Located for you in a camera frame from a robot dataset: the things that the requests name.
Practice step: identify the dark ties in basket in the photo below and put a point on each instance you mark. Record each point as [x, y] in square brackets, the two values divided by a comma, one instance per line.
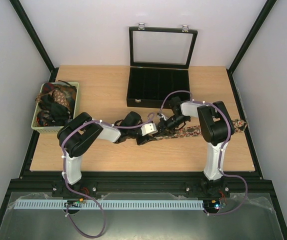
[57, 116]

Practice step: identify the black compartment display box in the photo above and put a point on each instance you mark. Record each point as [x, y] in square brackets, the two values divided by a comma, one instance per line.
[160, 58]

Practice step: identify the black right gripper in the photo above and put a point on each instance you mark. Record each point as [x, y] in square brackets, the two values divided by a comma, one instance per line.
[165, 125]

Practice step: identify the patterned paisley tie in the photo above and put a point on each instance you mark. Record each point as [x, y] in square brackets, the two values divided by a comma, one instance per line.
[195, 131]

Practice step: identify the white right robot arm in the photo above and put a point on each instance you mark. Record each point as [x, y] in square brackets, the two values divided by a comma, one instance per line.
[216, 128]

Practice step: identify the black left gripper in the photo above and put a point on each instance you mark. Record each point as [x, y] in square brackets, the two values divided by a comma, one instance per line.
[144, 140]

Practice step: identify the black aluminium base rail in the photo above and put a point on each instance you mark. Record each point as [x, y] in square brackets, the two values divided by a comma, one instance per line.
[177, 184]

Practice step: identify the pale green perforated basket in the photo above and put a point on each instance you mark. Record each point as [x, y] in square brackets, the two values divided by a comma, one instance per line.
[43, 130]

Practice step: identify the brown patterned tie over basket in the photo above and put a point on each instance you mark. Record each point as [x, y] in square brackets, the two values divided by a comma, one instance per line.
[52, 98]

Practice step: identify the light blue slotted cable duct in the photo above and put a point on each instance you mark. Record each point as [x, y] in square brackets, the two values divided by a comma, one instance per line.
[56, 204]

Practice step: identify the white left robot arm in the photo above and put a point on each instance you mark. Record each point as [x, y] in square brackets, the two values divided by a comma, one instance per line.
[76, 137]

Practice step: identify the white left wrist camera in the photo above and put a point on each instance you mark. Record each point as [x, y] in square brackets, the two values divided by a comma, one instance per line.
[148, 129]

